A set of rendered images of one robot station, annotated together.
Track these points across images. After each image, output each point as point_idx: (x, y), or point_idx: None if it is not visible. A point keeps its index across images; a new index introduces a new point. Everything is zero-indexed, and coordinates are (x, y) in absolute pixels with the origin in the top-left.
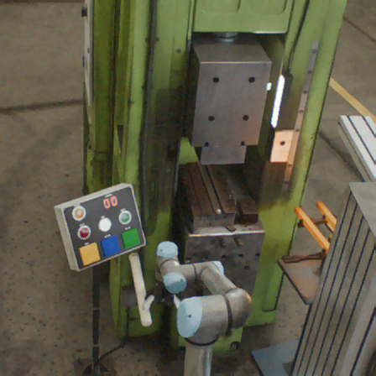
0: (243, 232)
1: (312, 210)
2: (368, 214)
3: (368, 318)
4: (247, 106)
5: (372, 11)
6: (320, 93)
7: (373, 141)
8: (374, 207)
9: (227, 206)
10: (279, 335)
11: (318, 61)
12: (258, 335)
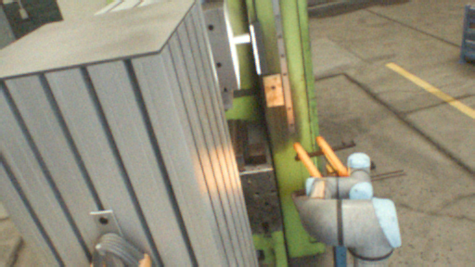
0: (251, 171)
1: (369, 158)
2: (9, 48)
3: (39, 235)
4: (215, 54)
5: (428, 17)
6: (295, 35)
7: None
8: (34, 39)
9: (237, 150)
10: (329, 262)
11: (282, 5)
12: (310, 263)
